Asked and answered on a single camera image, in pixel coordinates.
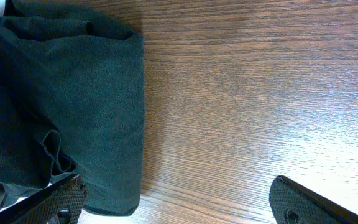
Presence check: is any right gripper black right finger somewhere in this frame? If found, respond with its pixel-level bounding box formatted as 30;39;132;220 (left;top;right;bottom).
269;175;358;224

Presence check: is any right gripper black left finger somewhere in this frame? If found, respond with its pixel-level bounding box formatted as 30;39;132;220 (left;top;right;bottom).
0;174;87;224

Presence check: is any dark green t-shirt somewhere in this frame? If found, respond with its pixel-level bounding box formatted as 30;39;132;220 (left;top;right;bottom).
0;1;145;216

